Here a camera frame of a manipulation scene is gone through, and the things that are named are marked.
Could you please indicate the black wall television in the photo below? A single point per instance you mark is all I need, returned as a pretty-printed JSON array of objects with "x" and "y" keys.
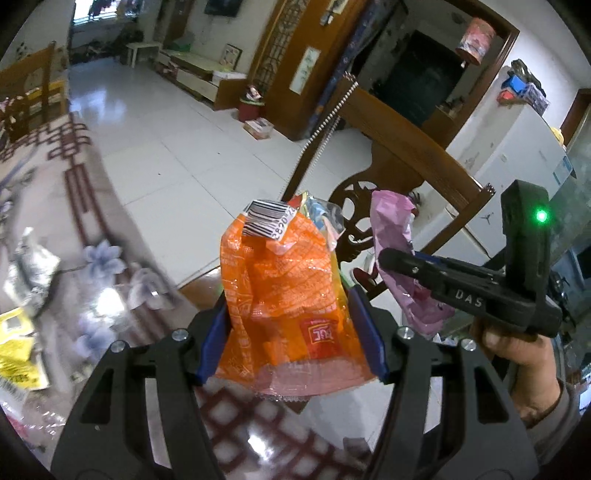
[{"x": 222, "y": 6}]

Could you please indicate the dark door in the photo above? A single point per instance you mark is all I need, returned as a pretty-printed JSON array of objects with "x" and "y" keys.
[{"x": 415, "y": 78}]

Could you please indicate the wooden carved dining chair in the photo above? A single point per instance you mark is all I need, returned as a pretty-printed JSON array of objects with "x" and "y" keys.
[
  {"x": 415, "y": 147},
  {"x": 41, "y": 64}
]

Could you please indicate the white refrigerator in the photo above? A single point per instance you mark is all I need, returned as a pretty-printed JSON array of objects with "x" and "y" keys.
[{"x": 517, "y": 138}]

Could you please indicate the pink hanging lantern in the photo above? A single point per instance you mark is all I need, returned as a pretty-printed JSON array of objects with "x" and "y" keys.
[{"x": 476, "y": 39}]

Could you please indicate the clear colourful plastic wrapper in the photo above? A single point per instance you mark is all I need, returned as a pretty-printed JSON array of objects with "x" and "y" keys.
[{"x": 323, "y": 217}]

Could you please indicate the orange snack bag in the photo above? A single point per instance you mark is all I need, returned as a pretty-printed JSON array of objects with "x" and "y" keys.
[{"x": 277, "y": 295}]

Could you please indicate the crumpled silver wrapper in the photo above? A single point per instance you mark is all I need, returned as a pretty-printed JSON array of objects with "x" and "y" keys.
[{"x": 32, "y": 272}]

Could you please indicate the yellow packet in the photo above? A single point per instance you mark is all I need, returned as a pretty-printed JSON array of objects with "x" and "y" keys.
[{"x": 18, "y": 355}]

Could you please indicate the cardboard box with print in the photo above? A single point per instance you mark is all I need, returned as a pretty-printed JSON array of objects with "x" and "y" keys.
[{"x": 258, "y": 129}]

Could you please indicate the person's right forearm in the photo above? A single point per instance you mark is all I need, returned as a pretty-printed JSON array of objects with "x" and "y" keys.
[{"x": 554, "y": 431}]

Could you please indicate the person's right hand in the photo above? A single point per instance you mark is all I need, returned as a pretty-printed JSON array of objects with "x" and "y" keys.
[{"x": 526, "y": 369}]

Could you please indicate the pink plastic wrapper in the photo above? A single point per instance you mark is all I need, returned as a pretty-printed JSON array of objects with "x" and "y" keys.
[{"x": 392, "y": 221}]

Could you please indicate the wooden lattice partition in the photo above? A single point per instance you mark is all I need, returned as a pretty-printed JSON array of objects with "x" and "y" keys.
[{"x": 332, "y": 64}]

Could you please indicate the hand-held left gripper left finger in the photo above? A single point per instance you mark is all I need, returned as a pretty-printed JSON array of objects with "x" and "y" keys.
[{"x": 212, "y": 341}]

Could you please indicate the framed colourful picture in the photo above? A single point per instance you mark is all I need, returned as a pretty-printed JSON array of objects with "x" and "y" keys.
[{"x": 232, "y": 56}]

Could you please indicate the low white TV cabinet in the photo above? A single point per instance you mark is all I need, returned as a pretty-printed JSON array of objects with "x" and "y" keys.
[{"x": 198, "y": 78}]

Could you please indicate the colourful toy packaging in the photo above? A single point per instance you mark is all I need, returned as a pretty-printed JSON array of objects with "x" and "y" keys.
[{"x": 521, "y": 85}]

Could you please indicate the small white table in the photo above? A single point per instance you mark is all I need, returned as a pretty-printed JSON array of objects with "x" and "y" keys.
[{"x": 143, "y": 48}]

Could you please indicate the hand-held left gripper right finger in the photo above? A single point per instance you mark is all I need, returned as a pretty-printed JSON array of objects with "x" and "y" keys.
[{"x": 369, "y": 332}]

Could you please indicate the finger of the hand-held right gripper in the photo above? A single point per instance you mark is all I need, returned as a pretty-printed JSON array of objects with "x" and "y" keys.
[
  {"x": 461, "y": 270},
  {"x": 406, "y": 267}
]

